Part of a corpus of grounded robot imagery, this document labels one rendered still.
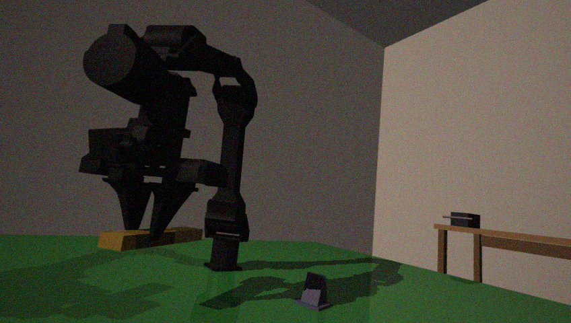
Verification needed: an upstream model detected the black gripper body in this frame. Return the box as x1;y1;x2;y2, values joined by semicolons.
79;110;228;188

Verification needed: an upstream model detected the orange-brown bar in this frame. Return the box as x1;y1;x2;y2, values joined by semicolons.
98;226;203;251

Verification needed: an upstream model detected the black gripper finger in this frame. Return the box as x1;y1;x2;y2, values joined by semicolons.
102;178;152;230
149;182;199;242

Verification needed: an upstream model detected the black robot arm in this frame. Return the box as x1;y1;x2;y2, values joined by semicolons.
83;24;258;272

